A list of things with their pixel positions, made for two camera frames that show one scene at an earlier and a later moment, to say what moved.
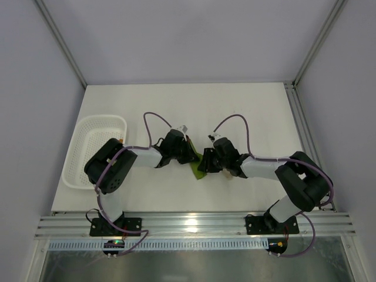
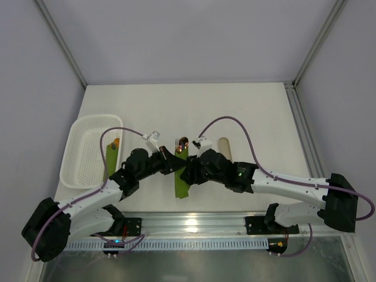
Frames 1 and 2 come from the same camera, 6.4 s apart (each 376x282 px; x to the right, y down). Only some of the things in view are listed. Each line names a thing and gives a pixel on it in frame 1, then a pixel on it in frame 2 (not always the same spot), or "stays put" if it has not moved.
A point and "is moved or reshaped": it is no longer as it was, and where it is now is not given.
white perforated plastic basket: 90,133 stays put
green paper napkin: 199,174 is moved or reshaped
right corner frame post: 336,12 stays put
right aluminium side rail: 304,134 stays put
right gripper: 208,160 -> 195,168
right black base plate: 258,225 stays put
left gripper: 190,151 -> 165,160
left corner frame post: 60,39 stays put
